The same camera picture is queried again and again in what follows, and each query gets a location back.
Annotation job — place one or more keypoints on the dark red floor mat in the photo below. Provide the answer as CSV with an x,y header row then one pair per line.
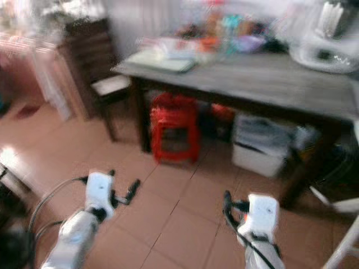
x,y
28,112

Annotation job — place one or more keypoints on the white kitchen appliance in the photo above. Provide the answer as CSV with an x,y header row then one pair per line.
x,y
322,47

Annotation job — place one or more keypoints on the orange bottle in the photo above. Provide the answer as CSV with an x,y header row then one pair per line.
x,y
212,28

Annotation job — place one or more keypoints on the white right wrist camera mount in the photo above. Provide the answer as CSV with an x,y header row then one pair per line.
x,y
261,214

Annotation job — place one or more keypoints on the white rail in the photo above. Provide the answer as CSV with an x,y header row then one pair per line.
x,y
342,246

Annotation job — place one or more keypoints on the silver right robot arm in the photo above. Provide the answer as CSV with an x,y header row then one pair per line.
x,y
261,252

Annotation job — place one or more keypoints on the dark wooden table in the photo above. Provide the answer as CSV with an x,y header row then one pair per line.
x,y
247,81

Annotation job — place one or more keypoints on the black floor stand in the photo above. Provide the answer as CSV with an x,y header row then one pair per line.
x,y
14,246

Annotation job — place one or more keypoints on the purple bowl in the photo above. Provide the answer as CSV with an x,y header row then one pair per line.
x,y
249,43

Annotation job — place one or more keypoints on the dark wooden chair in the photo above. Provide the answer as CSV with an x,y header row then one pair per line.
x,y
90,56

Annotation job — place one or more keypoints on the red plastic stool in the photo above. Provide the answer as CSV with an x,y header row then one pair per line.
x,y
174,120

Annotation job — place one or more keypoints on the white curved object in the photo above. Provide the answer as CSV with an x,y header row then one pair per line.
x,y
339,203

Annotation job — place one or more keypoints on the white storage box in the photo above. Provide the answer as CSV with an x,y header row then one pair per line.
x,y
261,154

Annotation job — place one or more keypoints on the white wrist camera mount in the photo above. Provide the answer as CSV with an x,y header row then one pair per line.
x,y
261,214
101,189

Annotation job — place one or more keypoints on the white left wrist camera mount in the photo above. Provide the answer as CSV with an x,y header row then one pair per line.
x,y
101,189

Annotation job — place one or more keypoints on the teal bottle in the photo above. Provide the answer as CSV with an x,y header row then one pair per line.
x,y
231,32

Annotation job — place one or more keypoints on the orange object under table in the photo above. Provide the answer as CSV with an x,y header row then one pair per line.
x,y
222,111

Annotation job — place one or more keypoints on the pink cabinet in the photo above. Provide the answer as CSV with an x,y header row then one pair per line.
x,y
33,73

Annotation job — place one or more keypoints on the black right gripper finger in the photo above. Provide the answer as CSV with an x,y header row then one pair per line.
x,y
228,207

